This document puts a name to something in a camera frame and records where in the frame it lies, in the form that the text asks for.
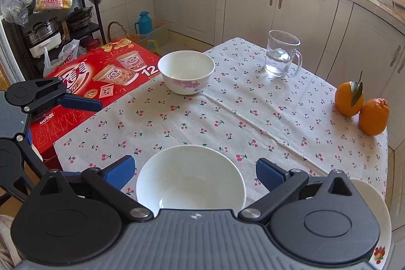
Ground black metal storage rack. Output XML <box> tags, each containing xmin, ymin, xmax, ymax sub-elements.
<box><xmin>0</xmin><ymin>0</ymin><xmax>107</xmax><ymax>68</ymax></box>

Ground cherry print tablecloth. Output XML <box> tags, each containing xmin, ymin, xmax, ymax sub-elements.
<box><xmin>54</xmin><ymin>37</ymin><xmax>388</xmax><ymax>205</ymax></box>

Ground red printed carton box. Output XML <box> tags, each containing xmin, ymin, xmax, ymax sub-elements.
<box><xmin>30</xmin><ymin>38</ymin><xmax>161</xmax><ymax>170</ymax></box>

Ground glass mug with water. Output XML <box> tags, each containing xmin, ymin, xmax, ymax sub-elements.
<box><xmin>265</xmin><ymin>30</ymin><xmax>303</xmax><ymax>78</ymax></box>

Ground white plate with fruit print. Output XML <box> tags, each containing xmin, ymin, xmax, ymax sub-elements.
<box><xmin>350</xmin><ymin>178</ymin><xmax>393</xmax><ymax>270</ymax></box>

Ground wicker basket handle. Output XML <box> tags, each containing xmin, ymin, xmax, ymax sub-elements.
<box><xmin>107</xmin><ymin>21</ymin><xmax>130</xmax><ymax>43</ymax></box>

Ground clear plastic storage bin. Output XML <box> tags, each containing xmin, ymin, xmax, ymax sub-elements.
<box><xmin>139</xmin><ymin>20</ymin><xmax>169</xmax><ymax>51</ymax></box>

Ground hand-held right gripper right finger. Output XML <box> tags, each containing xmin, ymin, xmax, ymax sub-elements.
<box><xmin>237</xmin><ymin>158</ymin><xmax>358</xmax><ymax>222</ymax></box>

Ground white crumpled plastic bag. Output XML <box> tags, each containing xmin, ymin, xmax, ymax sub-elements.
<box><xmin>43</xmin><ymin>39</ymin><xmax>80</xmax><ymax>76</ymax></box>

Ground black cooking pot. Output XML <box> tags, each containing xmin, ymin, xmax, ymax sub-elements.
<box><xmin>66</xmin><ymin>6</ymin><xmax>94</xmax><ymax>32</ymax></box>

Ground white kitchen cabinets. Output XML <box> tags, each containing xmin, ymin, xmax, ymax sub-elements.
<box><xmin>151</xmin><ymin>0</ymin><xmax>405</xmax><ymax>144</ymax></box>

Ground white bowl with pink flowers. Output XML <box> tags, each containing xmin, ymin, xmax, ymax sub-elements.
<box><xmin>136</xmin><ymin>145</ymin><xmax>247</xmax><ymax>217</ymax></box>
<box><xmin>157</xmin><ymin>50</ymin><xmax>216</xmax><ymax>95</ymax></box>

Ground white electric cooker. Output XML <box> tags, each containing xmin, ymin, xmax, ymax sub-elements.
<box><xmin>26</xmin><ymin>17</ymin><xmax>63</xmax><ymax>59</ymax></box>

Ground orange with green leaf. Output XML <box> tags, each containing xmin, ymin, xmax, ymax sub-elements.
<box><xmin>335</xmin><ymin>71</ymin><xmax>364</xmax><ymax>117</ymax></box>

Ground teal thermos flask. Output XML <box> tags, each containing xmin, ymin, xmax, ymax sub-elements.
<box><xmin>134</xmin><ymin>11</ymin><xmax>153</xmax><ymax>35</ymax></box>

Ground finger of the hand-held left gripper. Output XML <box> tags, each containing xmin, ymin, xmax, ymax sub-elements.
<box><xmin>6</xmin><ymin>131</ymin><xmax>50</xmax><ymax>203</ymax></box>
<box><xmin>24</xmin><ymin>76</ymin><xmax>104</xmax><ymax>114</ymax></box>

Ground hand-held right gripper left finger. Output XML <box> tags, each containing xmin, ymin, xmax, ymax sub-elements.
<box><xmin>30</xmin><ymin>155</ymin><xmax>154</xmax><ymax>222</ymax></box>

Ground orange without leaf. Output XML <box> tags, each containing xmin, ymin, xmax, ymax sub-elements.
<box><xmin>358</xmin><ymin>98</ymin><xmax>390</xmax><ymax>136</ymax></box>

